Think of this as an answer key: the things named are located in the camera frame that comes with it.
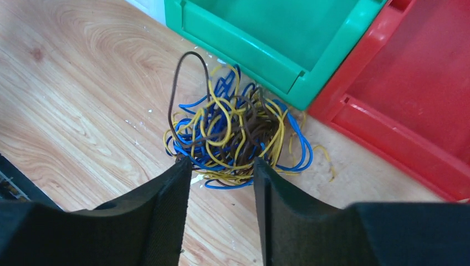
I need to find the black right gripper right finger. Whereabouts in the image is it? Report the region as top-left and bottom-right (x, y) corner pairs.
(254, 158), (469, 265)

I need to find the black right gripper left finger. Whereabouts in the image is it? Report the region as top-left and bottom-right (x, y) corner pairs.
(1, 157), (191, 265)

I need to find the brown cable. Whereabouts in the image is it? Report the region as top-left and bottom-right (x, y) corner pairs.
(167, 51), (282, 170)

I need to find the red plastic bin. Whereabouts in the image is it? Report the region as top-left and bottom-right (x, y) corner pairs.
(309, 0), (469, 203)

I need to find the green plastic bin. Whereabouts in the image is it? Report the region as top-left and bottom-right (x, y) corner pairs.
(165, 0), (385, 110)

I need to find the yellow cable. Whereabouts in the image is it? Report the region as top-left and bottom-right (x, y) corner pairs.
(163, 64), (336, 186)

